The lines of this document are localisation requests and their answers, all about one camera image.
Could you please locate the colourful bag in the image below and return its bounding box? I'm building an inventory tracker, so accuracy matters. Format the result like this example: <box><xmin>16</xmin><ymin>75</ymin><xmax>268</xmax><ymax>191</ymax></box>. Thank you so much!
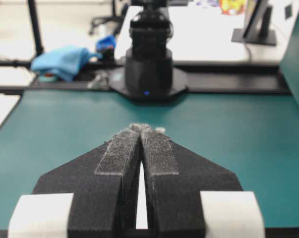
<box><xmin>218</xmin><ymin>0</ymin><xmax>246</xmax><ymax>15</ymax></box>

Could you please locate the blue cloth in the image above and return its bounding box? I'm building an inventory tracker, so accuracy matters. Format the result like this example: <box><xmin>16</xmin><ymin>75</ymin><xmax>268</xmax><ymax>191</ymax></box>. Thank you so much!
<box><xmin>31</xmin><ymin>46</ymin><xmax>103</xmax><ymax>82</ymax></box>

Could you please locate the black monitor stand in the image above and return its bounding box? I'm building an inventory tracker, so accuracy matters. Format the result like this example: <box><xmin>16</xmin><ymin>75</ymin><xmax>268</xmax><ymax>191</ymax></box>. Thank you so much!
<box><xmin>231</xmin><ymin>0</ymin><xmax>277</xmax><ymax>46</ymax></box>

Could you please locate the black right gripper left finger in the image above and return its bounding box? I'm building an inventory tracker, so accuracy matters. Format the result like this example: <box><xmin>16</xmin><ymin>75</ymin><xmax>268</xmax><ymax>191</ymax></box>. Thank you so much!
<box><xmin>8</xmin><ymin>129</ymin><xmax>140</xmax><ymax>238</ymax></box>

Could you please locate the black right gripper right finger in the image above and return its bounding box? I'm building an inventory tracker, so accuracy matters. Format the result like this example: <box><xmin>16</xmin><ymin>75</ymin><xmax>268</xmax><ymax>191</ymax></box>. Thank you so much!
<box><xmin>141</xmin><ymin>128</ymin><xmax>265</xmax><ymax>238</ymax></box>

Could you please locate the blue and black object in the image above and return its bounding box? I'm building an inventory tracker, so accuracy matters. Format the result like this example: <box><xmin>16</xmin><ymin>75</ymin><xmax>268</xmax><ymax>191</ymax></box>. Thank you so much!
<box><xmin>96</xmin><ymin>34</ymin><xmax>116</xmax><ymax>61</ymax></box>

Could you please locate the teal tape roll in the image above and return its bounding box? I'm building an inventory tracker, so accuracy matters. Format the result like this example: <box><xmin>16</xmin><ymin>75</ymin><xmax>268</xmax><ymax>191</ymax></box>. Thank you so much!
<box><xmin>38</xmin><ymin>74</ymin><xmax>58</xmax><ymax>82</ymax></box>

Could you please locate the black office chair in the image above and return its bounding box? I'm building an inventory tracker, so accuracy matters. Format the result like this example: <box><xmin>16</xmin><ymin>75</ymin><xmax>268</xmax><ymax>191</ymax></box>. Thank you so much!
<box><xmin>88</xmin><ymin>0</ymin><xmax>129</xmax><ymax>36</ymax></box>

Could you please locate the black frame post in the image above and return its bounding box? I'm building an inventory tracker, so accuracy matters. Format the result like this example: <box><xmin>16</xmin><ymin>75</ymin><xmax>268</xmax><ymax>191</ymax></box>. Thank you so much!
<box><xmin>27</xmin><ymin>0</ymin><xmax>44</xmax><ymax>57</ymax></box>

